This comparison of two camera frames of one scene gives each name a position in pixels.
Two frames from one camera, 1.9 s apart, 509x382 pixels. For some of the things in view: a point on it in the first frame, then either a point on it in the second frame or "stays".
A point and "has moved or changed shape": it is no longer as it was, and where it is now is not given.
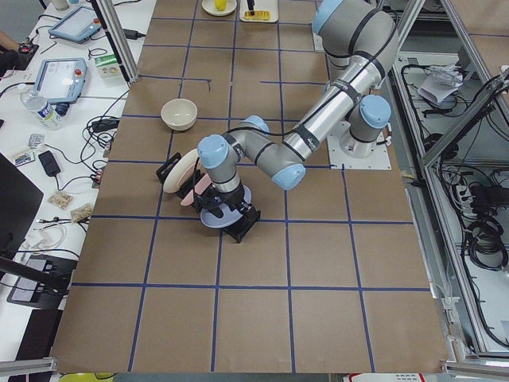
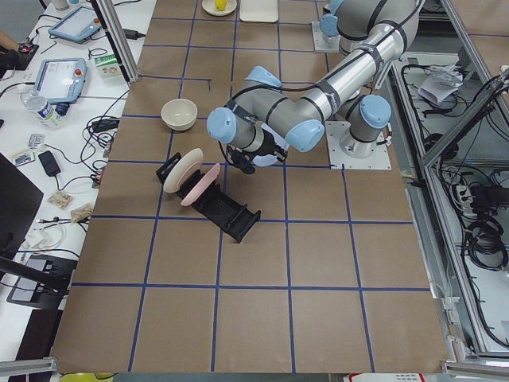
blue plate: (229, 215) has moved or changed shape
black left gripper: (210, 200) -> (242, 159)
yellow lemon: (220, 5) stays
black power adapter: (49, 163) stays
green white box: (107, 66) stays
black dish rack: (237, 228) stays
